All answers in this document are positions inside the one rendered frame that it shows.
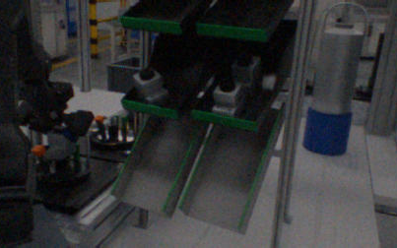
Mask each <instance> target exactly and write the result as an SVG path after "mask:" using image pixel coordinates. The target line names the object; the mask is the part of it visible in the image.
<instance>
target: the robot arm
mask: <svg viewBox="0 0 397 248"><path fill-rule="evenodd" d="M27 1H28V0H0V187H4V186H24V185H26V184H27V188H15V189H1V190H0V248H13V247H15V246H19V245H21V244H25V243H30V242H32V241H34V238H33V235H32V231H33V227H34V225H33V207H32V202H33V198H34V195H35V180H36V159H35V155H32V147H31V140H30V139H29V137H28V136H26V135H25V133H24V131H23V130H22V129H21V128H20V126H26V127H27V125H28V123H29V124H30V126H29V129H31V130H34V131H35V132H39V133H41V134H43V135H47V132H50V131H51V130H53V127H54V126H62V124H63V123H64V126H66V127H65V128H66V129H64V132H63V134H62V135H63V136H64V137H65V138H68V139H69V140H70V141H73V142H74V143H77V141H78V140H79V137H78V136H80V137H85V136H86V133H87V132H88V131H89V129H90V126H91V125H92V123H93V121H94V120H95V116H94V115H93V112H92V111H86V110H81V109H78V110H77V112H74V111H72V112H71V113H69V114H67V113H64V110H67V108H69V107H68V105H67V102H68V101H69V100H70V99H71V98H72V97H74V96H75V95H74V91H73V85H72V84H71V83H66V82H50V81H48V79H49V75H50V72H52V61H51V60H50V59H51V57H50V55H49V53H48V52H47V51H46V50H44V47H43V46H42V45H41V44H40V43H38V42H37V41H36V40H35V38H34V35H33V24H32V20H31V16H30V12H29V8H28V3H27ZM18 80H19V81H18ZM19 101H21V104H20V106H19ZM59 103H60V104H59Z"/></svg>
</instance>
